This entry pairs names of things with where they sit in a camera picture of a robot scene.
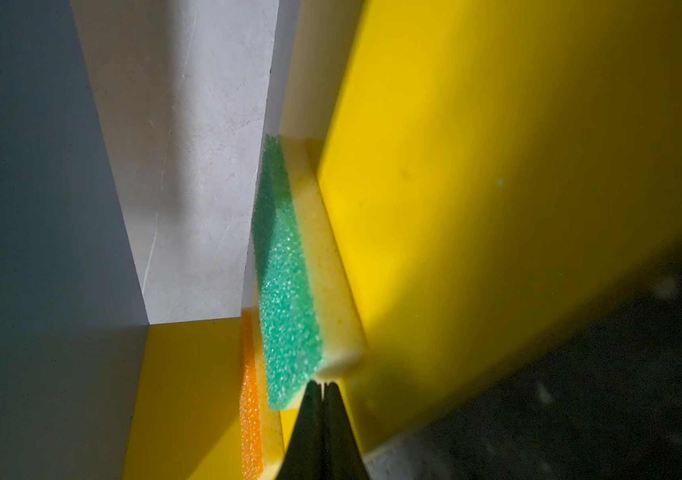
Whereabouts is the bright green sponge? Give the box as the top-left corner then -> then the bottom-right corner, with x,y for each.
251,135 -> 367,411

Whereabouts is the blue lower shelf board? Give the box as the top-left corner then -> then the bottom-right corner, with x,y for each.
0,1 -> 148,479

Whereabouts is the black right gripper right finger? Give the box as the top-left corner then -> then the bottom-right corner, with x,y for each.
322,383 -> 370,480

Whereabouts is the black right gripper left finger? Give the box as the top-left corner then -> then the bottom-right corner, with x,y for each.
276,380 -> 323,480

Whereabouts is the orange sponge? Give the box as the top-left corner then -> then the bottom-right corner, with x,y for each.
239,308 -> 285,479

